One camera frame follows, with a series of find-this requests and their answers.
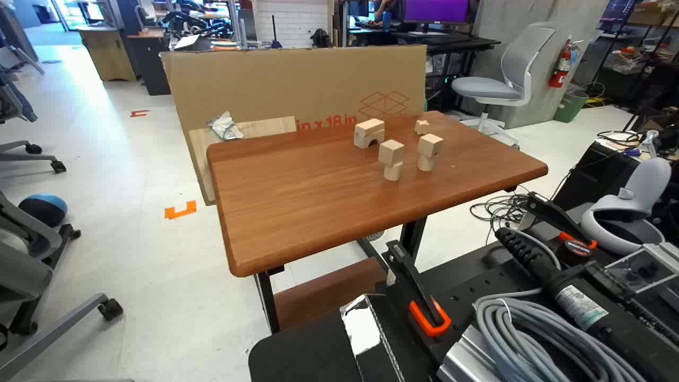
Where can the blue round object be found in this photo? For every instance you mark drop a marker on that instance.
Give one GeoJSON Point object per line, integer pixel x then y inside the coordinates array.
{"type": "Point", "coordinates": [44, 206]}

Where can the wooden cube block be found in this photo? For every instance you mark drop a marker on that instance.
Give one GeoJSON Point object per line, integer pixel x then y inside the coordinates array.
{"type": "Point", "coordinates": [391, 152]}

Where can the office chair with black wheels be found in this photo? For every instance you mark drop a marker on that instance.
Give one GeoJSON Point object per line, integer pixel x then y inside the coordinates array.
{"type": "Point", "coordinates": [14, 106]}

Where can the clear plastic box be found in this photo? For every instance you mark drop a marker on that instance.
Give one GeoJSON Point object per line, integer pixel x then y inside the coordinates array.
{"type": "Point", "coordinates": [643, 267]}

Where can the monitor with purple screen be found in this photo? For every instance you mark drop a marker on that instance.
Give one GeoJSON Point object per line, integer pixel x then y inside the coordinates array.
{"type": "Point", "coordinates": [435, 8]}

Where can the red fire extinguisher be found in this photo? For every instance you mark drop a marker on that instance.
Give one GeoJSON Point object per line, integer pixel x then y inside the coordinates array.
{"type": "Point", "coordinates": [563, 67]}

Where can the black cabinet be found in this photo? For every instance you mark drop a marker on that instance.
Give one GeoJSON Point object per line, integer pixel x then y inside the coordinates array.
{"type": "Point", "coordinates": [148, 64]}

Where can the brown wooden footboard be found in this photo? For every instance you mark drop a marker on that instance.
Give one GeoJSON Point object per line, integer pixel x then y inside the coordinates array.
{"type": "Point", "coordinates": [318, 293]}

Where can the grey office chair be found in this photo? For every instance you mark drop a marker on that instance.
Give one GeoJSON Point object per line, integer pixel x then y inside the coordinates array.
{"type": "Point", "coordinates": [28, 273]}

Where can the black storage shelf rack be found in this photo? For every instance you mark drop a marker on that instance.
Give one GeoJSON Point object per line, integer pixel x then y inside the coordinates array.
{"type": "Point", "coordinates": [636, 64]}

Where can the crumpled clear plastic bag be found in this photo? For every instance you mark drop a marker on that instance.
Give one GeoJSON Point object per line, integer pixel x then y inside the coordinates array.
{"type": "Point", "coordinates": [225, 126]}

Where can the white office chair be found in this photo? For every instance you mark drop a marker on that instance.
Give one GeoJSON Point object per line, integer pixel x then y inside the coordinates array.
{"type": "Point", "coordinates": [520, 64]}

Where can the shiny metal plate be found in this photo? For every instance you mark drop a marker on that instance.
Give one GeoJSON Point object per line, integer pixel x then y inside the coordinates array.
{"type": "Point", "coordinates": [361, 330]}

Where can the wooden block with hole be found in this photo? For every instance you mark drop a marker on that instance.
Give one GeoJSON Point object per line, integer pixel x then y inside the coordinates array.
{"type": "Point", "coordinates": [432, 144]}

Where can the large cardboard sheet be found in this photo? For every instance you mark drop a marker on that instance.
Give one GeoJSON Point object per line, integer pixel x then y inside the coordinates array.
{"type": "Point", "coordinates": [282, 82]}

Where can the light wooden cabinet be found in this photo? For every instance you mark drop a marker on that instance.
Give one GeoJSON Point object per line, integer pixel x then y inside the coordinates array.
{"type": "Point", "coordinates": [107, 53]}

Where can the green plastic bin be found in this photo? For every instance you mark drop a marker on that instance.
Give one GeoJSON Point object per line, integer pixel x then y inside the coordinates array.
{"type": "Point", "coordinates": [569, 106]}

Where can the aluminium extrusion bar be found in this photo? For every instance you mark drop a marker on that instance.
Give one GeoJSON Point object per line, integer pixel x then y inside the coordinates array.
{"type": "Point", "coordinates": [467, 361]}

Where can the wooden arch block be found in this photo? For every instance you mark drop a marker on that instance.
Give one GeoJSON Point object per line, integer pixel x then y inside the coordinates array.
{"type": "Point", "coordinates": [368, 128]}

